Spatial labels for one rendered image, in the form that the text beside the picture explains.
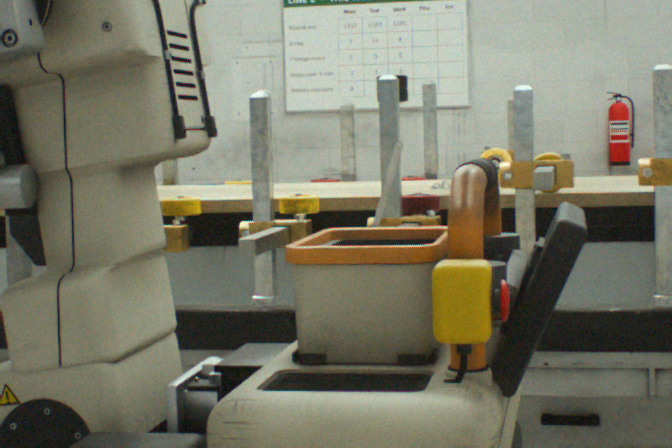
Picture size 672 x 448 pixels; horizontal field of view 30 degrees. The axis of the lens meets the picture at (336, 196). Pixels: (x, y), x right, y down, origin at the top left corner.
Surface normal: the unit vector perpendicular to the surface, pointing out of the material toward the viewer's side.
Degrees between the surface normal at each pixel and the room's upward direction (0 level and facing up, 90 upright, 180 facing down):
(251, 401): 27
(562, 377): 90
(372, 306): 92
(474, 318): 90
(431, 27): 90
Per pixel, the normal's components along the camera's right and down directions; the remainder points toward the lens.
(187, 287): -0.19, 0.06
